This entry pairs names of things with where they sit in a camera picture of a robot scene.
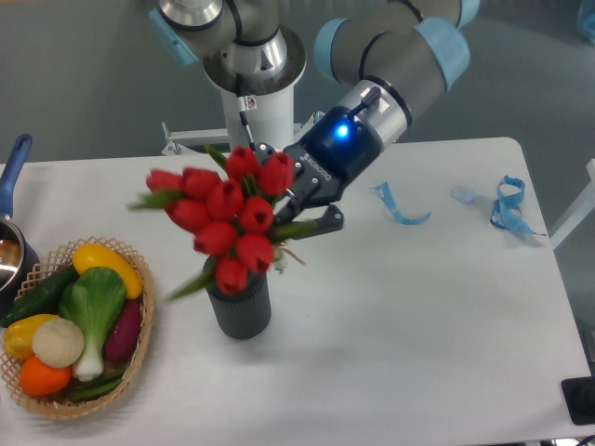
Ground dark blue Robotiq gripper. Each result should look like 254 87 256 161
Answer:
253 106 382 242

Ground red tulip bouquet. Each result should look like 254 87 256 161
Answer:
128 146 296 300

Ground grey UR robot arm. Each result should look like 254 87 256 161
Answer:
149 1 479 242

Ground dark grey ribbed vase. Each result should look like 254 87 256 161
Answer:
206 272 271 340

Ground light blue ribbon strip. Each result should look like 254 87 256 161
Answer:
371 181 431 226

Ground light blue round cap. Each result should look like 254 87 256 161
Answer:
451 186 476 204

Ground crumpled blue ribbon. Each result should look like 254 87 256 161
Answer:
490 176 546 236

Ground purple sweet potato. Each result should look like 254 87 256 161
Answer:
104 300 142 362

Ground green bok choy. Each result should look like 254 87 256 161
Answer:
59 267 126 382

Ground woven wicker basket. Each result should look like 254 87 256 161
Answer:
1 236 155 419

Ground dark green cucumber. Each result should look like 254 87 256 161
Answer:
1 265 79 328

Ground white garlic bulb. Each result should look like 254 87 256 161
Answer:
32 318 85 368

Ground green bean pods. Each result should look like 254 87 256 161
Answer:
66 369 125 403

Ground yellow bell pepper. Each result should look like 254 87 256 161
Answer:
3 314 59 361

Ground orange fruit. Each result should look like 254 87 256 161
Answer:
20 356 72 397

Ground black device at edge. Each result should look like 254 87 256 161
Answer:
561 376 594 426

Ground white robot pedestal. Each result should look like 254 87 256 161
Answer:
162 85 324 155

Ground white metal frame bar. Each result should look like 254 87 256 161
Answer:
549 159 594 250

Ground blue handled saucepan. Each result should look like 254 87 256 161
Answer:
1 134 39 316

